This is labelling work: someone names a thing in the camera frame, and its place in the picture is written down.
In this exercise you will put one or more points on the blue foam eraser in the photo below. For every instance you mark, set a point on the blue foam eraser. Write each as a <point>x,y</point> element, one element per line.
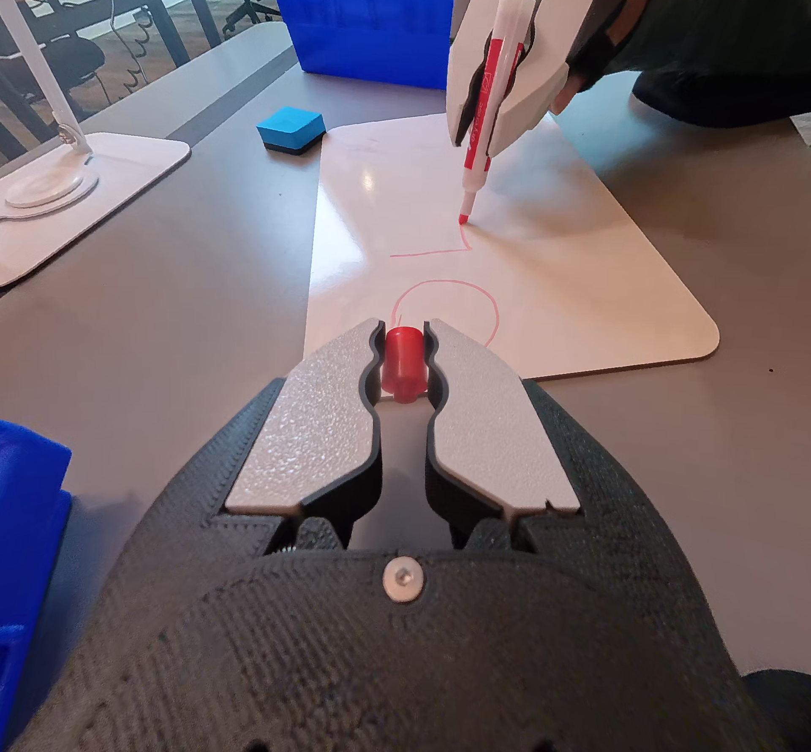
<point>288,125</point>

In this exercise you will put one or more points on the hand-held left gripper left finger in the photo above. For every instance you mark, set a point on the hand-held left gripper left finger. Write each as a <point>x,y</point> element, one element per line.
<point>304,435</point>

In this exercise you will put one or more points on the red whiteboard marker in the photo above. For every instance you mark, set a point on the red whiteboard marker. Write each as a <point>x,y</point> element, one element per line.
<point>485,118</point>

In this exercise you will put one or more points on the blue plastic bin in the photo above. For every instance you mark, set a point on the blue plastic bin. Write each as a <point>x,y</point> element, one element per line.
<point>31,543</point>
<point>367,23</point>

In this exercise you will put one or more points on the red marker cap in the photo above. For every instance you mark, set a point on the red marker cap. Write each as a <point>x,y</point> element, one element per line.
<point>402,359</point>

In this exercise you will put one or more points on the black desk frame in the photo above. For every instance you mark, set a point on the black desk frame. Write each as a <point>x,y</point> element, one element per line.
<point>190,4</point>

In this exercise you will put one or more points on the small white whiteboard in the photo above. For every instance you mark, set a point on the small white whiteboard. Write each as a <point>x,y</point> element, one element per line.
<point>570,289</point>

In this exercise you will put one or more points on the person's right forearm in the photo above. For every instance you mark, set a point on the person's right forearm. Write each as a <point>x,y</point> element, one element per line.
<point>728,4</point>

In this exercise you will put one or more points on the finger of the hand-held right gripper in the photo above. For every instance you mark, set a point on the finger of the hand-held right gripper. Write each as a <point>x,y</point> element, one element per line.
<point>469,36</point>
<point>551,49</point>

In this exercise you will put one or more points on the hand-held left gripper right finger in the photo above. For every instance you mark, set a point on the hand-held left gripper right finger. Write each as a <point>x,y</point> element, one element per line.
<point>500,435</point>

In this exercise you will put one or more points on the person's right hand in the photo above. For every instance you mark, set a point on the person's right hand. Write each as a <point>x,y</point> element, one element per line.
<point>602,49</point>

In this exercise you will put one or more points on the white metal document stand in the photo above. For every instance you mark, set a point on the white metal document stand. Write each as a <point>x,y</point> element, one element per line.
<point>127,175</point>

